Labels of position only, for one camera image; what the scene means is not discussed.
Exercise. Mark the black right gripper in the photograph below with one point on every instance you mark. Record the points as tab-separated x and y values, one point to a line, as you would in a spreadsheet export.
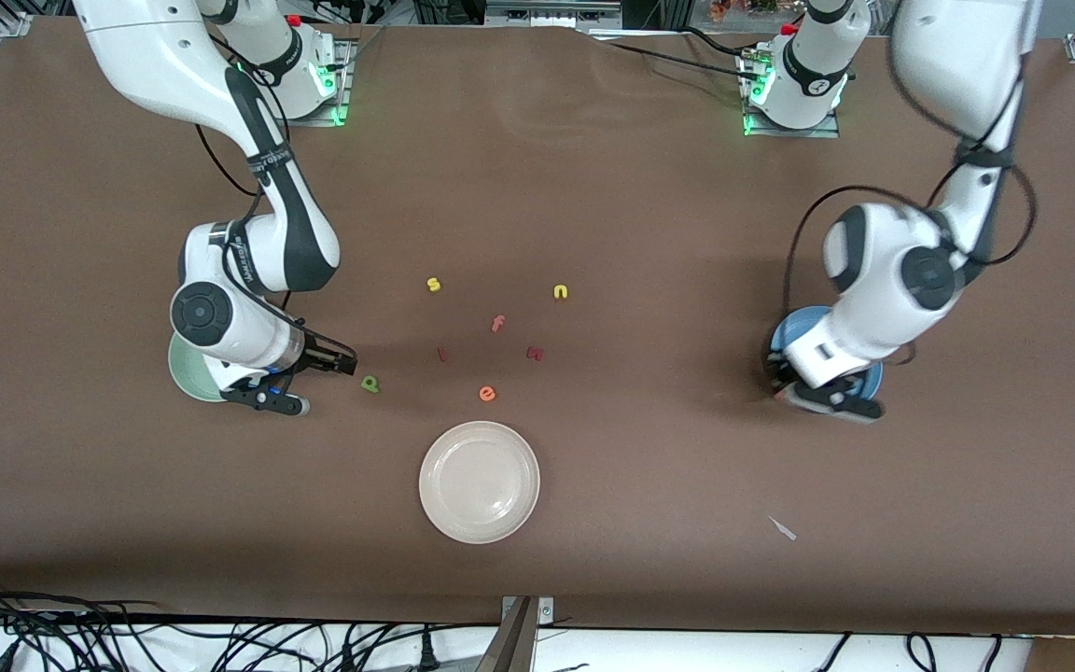
316	356

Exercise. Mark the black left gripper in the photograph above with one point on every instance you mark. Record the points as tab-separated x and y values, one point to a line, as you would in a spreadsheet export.
777	367

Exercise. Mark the green letter p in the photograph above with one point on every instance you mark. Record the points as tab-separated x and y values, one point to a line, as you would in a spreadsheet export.
365	383

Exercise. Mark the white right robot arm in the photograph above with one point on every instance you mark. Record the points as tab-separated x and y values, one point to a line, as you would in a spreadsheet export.
146	47

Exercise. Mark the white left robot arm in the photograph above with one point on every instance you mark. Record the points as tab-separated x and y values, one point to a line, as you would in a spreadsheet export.
957	47

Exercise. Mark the blue plate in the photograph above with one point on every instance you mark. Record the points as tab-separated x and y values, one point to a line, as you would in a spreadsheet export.
803	327

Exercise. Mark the green plate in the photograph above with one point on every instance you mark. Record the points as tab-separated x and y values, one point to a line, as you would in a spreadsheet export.
188	378

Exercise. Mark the white tape scrap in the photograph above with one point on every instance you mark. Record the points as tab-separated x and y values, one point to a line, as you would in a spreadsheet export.
783	528

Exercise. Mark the beige plate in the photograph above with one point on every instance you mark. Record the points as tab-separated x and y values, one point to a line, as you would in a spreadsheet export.
479	482

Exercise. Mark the brown table cover mat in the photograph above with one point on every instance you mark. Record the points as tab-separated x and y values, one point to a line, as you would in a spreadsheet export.
537	187

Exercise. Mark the black power plug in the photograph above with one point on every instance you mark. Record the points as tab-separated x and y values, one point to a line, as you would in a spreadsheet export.
425	649

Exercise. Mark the orange flower decoration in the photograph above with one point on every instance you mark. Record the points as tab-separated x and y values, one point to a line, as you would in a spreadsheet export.
733	9

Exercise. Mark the grey power strip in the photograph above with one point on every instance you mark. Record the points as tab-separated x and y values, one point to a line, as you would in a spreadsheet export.
547	14

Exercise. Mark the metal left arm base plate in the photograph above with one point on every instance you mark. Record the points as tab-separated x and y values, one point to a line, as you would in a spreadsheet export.
754	126

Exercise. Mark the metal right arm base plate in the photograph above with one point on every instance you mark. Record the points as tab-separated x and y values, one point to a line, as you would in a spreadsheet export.
337	93

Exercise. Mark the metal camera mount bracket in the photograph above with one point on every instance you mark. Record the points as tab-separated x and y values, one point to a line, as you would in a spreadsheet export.
514	644

